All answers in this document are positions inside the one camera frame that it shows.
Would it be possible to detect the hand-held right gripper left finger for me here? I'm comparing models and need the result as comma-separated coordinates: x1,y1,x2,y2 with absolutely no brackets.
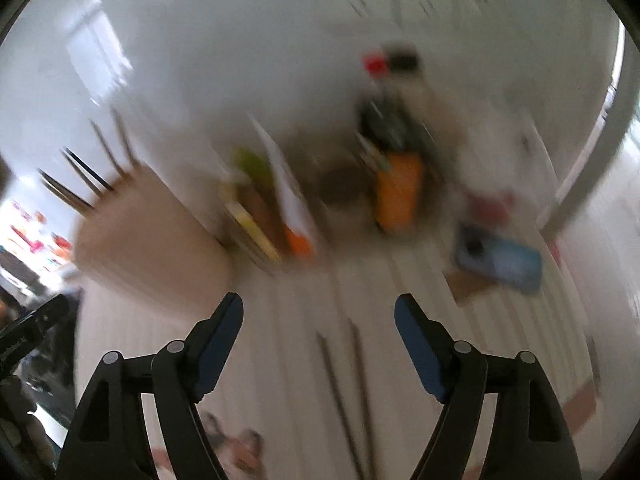
55,292,244,480

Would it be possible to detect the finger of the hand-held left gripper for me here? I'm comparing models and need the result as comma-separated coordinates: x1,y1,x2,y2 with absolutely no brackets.
10,294,72,333

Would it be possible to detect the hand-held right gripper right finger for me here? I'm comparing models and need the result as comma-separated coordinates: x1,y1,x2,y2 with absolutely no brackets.
394,294,583,480

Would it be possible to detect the dark wooden chopstick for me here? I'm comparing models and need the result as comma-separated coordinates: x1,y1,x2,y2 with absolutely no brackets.
315,331,365,480
70,150,117,188
348,318,377,480
63,148,112,190

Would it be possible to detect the light wooden chopstick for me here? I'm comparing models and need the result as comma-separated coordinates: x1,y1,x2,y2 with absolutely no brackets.
90,120,126,178
39,171,95,209

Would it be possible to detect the beige round chopstick holder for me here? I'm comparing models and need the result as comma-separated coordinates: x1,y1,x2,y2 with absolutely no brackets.
74,164,234,307

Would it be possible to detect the black gas stove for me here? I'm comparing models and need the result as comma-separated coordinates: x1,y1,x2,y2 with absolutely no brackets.
0,255,83,426

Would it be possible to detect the brown card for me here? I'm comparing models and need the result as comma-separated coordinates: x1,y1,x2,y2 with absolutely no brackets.
441,270,497,304

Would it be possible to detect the yellow packet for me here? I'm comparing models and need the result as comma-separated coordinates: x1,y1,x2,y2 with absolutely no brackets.
221,179,282,267

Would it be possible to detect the blue smartphone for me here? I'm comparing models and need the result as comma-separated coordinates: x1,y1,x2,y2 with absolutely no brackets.
454,224,544,294

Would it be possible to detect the orange packet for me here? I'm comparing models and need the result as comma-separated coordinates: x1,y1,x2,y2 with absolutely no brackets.
284,224,317,262

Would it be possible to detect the red round item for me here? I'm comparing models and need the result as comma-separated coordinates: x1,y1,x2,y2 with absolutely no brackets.
469,194,512,227

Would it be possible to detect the orange label bottle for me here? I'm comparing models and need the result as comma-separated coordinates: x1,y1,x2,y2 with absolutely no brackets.
359,105,427,234

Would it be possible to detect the green packet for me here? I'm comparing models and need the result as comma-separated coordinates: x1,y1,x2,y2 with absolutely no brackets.
231,146,274,187

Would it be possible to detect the clear plastic bag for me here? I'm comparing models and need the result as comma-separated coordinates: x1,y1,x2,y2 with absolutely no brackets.
449,109,557,232

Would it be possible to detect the red cap dark bottle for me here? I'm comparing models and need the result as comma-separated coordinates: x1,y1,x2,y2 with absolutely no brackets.
357,52,401,156

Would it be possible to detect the colourful wall sticker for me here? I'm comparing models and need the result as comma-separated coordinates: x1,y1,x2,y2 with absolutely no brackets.
0,199,77,272

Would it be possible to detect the grey door frame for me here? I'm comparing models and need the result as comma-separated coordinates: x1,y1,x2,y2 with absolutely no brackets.
539,20,640,242

